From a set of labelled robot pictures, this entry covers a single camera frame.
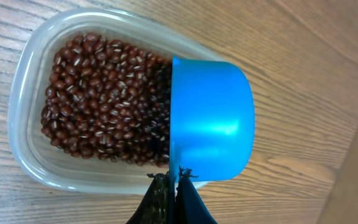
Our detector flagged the clear plastic food container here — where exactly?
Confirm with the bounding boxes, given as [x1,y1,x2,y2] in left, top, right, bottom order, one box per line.
[7,8,219,194]

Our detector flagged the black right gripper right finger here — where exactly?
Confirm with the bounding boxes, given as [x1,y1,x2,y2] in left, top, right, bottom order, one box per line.
[174,168,217,224]

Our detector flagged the blue plastic measuring scoop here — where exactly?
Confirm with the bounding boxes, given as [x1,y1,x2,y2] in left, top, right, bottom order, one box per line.
[168,57,255,223]

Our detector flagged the red adzuki beans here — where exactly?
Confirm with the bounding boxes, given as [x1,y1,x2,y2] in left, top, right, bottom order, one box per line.
[40,32,172,167]

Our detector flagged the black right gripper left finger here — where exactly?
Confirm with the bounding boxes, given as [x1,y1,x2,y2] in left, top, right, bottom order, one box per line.
[127,172,170,224]

